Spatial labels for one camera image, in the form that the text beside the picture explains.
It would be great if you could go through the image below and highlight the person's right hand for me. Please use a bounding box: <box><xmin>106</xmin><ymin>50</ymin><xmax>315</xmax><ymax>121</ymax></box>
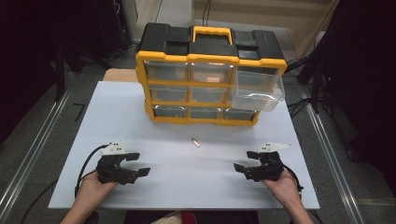
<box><xmin>261</xmin><ymin>169</ymin><xmax>303</xmax><ymax>208</ymax></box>

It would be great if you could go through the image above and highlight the black metal stand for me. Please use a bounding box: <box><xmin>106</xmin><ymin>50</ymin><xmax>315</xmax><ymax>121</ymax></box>
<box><xmin>53</xmin><ymin>38</ymin><xmax>114</xmax><ymax>103</ymax></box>
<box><xmin>296</xmin><ymin>49</ymin><xmax>332</xmax><ymax>116</ymax></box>

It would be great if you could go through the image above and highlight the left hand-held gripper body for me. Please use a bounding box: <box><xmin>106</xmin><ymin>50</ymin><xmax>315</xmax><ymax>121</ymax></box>
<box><xmin>95</xmin><ymin>140</ymin><xmax>141</xmax><ymax>186</ymax></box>

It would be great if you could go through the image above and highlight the black floor cable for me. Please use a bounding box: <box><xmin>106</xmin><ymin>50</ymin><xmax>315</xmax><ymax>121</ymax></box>
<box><xmin>19</xmin><ymin>178</ymin><xmax>60</xmax><ymax>224</ymax></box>

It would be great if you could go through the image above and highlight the yellow carry handle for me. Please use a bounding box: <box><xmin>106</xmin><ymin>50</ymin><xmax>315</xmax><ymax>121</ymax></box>
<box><xmin>192</xmin><ymin>25</ymin><xmax>234</xmax><ymax>46</ymax></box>

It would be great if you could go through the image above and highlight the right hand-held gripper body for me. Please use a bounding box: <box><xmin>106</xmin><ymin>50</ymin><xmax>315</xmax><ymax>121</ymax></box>
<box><xmin>243</xmin><ymin>141</ymin><xmax>293</xmax><ymax>183</ymax></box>

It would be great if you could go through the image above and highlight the thin black hanging cable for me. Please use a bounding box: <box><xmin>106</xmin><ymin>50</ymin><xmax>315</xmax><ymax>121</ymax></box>
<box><xmin>201</xmin><ymin>0</ymin><xmax>213</xmax><ymax>28</ymax></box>

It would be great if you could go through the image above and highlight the group of clear closed drawers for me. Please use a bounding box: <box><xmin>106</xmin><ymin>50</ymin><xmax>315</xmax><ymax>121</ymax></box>
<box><xmin>144</xmin><ymin>60</ymin><xmax>261</xmax><ymax>121</ymax></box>

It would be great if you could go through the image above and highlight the black equipment case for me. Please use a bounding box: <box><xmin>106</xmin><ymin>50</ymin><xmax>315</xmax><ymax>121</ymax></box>
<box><xmin>92</xmin><ymin>0</ymin><xmax>134</xmax><ymax>61</ymax></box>

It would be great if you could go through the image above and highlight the right hand-held gripper cable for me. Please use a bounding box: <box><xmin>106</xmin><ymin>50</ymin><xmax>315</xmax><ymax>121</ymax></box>
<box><xmin>279</xmin><ymin>163</ymin><xmax>304</xmax><ymax>200</ymax></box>

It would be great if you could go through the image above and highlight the dark curtain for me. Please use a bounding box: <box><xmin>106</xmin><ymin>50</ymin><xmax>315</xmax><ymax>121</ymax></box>
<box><xmin>0</xmin><ymin>0</ymin><xmax>106</xmax><ymax>146</ymax></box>
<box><xmin>321</xmin><ymin>0</ymin><xmax>396</xmax><ymax>199</ymax></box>

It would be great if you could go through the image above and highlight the person's left hand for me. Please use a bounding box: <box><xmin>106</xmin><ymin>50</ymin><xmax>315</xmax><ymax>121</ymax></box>
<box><xmin>75</xmin><ymin>171</ymin><xmax>120</xmax><ymax>203</ymax></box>

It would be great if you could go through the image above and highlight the metal floor rail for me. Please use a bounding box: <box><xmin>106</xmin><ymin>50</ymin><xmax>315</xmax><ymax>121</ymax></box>
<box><xmin>299</xmin><ymin>83</ymin><xmax>366</xmax><ymax>224</ymax></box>
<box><xmin>0</xmin><ymin>73</ymin><xmax>75</xmax><ymax>217</ymax></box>

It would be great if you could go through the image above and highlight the yellow black organizer cabinet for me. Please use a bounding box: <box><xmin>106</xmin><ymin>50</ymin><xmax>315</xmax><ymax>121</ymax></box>
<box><xmin>134</xmin><ymin>21</ymin><xmax>288</xmax><ymax>127</ymax></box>

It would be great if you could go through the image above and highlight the clear plastic drawer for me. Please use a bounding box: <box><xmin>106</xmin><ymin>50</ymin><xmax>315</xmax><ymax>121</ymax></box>
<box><xmin>229</xmin><ymin>69</ymin><xmax>286</xmax><ymax>113</ymax></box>

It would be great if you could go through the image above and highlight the person's dark clothing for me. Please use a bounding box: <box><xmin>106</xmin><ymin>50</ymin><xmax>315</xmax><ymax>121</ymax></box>
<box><xmin>123</xmin><ymin>210</ymin><xmax>260</xmax><ymax>224</ymax></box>

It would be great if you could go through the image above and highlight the left hand-held gripper cable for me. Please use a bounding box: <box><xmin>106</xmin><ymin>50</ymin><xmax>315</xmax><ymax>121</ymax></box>
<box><xmin>74</xmin><ymin>143</ymin><xmax>112</xmax><ymax>199</ymax></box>

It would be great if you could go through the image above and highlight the bundle of black cables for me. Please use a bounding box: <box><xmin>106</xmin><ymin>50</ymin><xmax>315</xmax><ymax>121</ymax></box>
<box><xmin>284</xmin><ymin>55</ymin><xmax>314</xmax><ymax>119</ymax></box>

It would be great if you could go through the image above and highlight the hand-held gripper cable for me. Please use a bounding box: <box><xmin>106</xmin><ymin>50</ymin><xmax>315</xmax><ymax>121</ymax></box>
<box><xmin>74</xmin><ymin>143</ymin><xmax>112</xmax><ymax>199</ymax></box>
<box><xmin>279</xmin><ymin>163</ymin><xmax>304</xmax><ymax>200</ymax></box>

